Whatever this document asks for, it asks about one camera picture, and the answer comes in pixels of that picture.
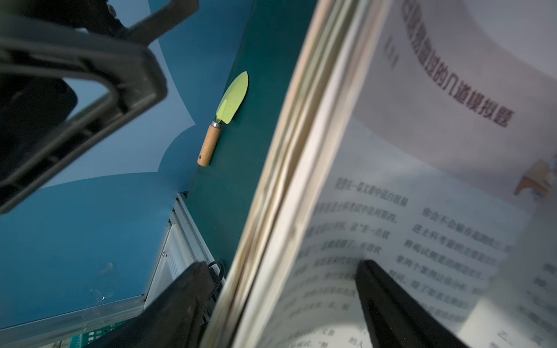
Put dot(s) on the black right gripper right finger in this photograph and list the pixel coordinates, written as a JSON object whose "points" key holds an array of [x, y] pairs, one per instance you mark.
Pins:
{"points": [[393, 317]]}

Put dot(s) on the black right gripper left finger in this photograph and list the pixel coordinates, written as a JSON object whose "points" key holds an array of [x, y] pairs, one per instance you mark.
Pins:
{"points": [[174, 319]]}

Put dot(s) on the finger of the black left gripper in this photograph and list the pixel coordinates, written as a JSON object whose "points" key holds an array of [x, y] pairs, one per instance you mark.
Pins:
{"points": [[63, 91], [157, 24]]}

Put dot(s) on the science magazine book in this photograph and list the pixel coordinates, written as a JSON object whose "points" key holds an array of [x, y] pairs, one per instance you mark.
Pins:
{"points": [[411, 137]]}

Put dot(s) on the left green circuit board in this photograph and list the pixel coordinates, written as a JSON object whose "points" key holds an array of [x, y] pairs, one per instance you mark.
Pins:
{"points": [[84, 339]]}

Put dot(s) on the aluminium front rail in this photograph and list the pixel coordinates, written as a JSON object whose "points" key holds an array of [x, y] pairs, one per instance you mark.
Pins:
{"points": [[183, 245]]}

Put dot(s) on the green trowel wooden handle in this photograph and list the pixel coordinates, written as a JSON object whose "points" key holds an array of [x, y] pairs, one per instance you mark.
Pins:
{"points": [[228, 106]]}

